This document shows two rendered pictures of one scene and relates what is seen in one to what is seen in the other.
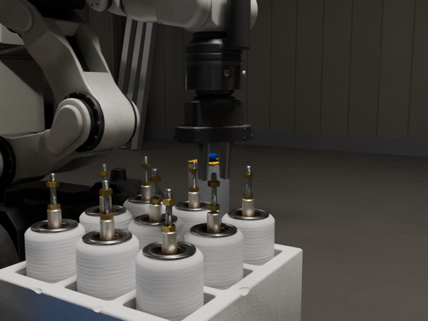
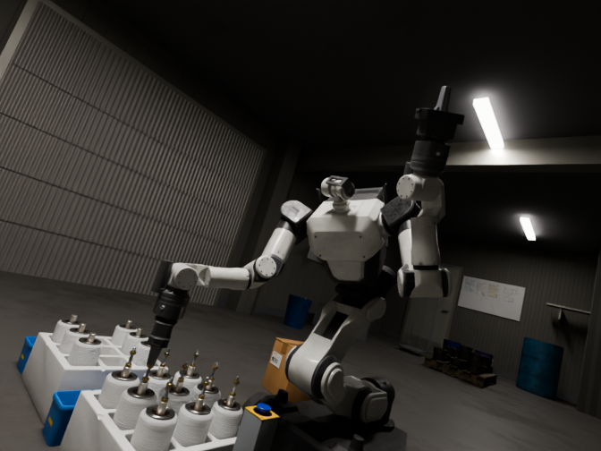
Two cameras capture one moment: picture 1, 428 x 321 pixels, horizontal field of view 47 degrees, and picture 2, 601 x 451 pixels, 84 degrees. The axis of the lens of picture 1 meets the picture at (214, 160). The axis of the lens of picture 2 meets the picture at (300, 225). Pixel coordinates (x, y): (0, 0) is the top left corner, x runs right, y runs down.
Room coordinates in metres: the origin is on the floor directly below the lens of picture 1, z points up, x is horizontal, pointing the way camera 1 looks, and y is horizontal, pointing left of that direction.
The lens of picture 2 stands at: (1.24, -0.97, 0.68)
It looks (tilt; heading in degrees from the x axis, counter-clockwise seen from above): 9 degrees up; 100
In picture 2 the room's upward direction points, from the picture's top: 17 degrees clockwise
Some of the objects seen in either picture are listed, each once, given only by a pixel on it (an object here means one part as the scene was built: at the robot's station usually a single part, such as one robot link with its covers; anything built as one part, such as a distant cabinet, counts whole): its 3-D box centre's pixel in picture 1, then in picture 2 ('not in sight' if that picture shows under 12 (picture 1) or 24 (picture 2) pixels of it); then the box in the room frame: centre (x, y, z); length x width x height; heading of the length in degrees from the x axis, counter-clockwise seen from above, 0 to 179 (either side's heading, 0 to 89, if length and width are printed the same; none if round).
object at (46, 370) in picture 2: not in sight; (96, 372); (0.35, 0.39, 0.09); 0.39 x 0.39 x 0.18; 58
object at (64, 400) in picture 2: not in sight; (100, 413); (0.55, 0.19, 0.06); 0.30 x 0.11 x 0.12; 57
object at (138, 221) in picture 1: (155, 220); (177, 390); (0.82, 0.10, 0.25); 0.08 x 0.08 x 0.01
